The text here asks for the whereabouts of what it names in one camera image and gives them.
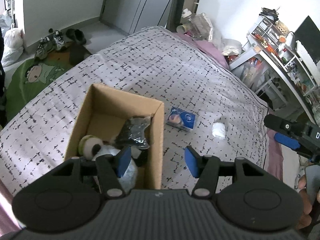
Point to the white keyboard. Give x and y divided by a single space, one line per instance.
305 52

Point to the dark socks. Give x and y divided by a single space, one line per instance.
135 132

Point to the blue grey plush toy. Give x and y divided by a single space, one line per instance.
131 175

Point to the crumpled white plastic bag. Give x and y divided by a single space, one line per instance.
231 47

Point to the clear drawer organiser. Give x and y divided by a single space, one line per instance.
262 28

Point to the cardboard box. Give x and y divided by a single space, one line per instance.
105 122

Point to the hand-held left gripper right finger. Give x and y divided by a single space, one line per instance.
191 161

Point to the clear storage bin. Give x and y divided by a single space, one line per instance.
251 71

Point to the white rolling cart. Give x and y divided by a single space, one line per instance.
273 90

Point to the clear plastic packaging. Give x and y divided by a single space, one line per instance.
200 25

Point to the white black patterned blanket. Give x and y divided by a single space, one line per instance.
175 62

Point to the black laptop monitor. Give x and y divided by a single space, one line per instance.
310 37

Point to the green cartoon floor mat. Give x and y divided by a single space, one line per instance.
37 80

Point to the person's right hand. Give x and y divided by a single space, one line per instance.
306 215

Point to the black bag on organiser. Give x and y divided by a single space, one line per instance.
269 12

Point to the wicker basket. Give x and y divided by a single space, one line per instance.
282 27

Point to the dark slippers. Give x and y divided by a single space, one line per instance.
76 36

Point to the paper cup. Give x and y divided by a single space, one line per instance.
182 29

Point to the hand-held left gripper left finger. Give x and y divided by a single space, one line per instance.
124 160

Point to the small round plush toy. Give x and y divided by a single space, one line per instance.
89 148

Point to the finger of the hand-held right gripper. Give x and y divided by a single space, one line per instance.
280 125
286 140

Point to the shelf with bottles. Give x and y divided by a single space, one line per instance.
10 2

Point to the small blue printed packet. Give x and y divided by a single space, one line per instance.
181 118

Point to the white desk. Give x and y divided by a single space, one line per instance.
275 60

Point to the grey camouflage sneaker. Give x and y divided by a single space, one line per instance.
43 48
59 40

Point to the white item in plastic wrap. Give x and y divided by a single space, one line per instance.
218 130

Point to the white quilt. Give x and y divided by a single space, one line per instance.
290 165

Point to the black leaning panel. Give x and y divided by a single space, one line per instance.
183 2

